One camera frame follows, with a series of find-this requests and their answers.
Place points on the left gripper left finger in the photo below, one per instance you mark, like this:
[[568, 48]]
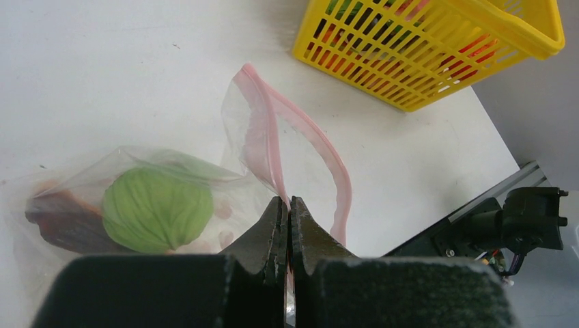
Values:
[[255, 288]]

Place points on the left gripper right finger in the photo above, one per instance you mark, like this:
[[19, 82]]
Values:
[[310, 244]]

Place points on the pale green toy cabbage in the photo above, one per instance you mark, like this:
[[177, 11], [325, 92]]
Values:
[[153, 212]]

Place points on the clear zip top bag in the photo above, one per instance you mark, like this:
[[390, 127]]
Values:
[[273, 149]]

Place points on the toy steak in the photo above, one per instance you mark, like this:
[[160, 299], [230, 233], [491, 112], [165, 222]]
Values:
[[69, 223]]

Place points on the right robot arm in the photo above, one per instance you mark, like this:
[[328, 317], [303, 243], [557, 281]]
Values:
[[529, 219]]

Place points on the yellow plastic basket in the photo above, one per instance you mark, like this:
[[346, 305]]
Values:
[[412, 53]]

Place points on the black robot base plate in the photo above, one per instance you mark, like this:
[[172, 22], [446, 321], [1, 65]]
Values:
[[452, 235]]

